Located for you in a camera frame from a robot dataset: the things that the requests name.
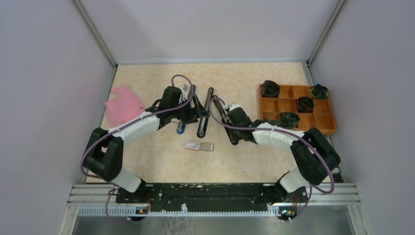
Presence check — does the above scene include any dark rolled fabric top-left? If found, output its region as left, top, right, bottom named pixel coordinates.
left=260, top=80, right=280, bottom=98

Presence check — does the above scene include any dark rolled fabric centre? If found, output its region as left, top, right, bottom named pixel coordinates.
left=296, top=96, right=315, bottom=113

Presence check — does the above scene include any pink cloth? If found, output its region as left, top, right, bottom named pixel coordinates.
left=105, top=85, right=145, bottom=128

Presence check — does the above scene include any dark rolled fabric top-right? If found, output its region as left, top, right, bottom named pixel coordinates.
left=310, top=84, right=328, bottom=99

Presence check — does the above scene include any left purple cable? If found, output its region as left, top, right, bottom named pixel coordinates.
left=79, top=74, right=195, bottom=225

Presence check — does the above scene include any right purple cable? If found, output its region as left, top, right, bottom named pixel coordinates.
left=208, top=96, right=335, bottom=223

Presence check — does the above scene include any dark rolled fabric lower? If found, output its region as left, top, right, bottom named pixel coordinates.
left=269, top=112, right=300, bottom=129

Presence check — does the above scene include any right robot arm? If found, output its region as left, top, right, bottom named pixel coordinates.
left=228, top=106, right=341, bottom=202

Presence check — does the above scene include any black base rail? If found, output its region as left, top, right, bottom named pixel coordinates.
left=115, top=183, right=307, bottom=212

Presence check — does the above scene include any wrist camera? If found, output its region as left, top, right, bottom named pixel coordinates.
left=179, top=84, right=189, bottom=99
left=226, top=103, right=241, bottom=112

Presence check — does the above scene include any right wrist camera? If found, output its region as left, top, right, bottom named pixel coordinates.
left=226, top=103, right=241, bottom=112

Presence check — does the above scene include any purple cable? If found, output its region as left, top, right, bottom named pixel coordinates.
left=208, top=96, right=335, bottom=223
left=79, top=74, right=195, bottom=225

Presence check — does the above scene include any orange wooden compartment tray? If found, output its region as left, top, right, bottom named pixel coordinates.
left=257, top=85, right=337, bottom=136

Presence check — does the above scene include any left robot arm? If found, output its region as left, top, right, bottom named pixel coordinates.
left=80, top=86, right=209, bottom=203

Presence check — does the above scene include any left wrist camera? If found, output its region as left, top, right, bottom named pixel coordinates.
left=179, top=84, right=189, bottom=99

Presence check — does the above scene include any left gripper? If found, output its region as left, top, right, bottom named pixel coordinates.
left=171, top=94, right=210, bottom=125

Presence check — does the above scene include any blue stapler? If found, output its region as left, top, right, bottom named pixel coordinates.
left=177, top=84, right=196, bottom=135

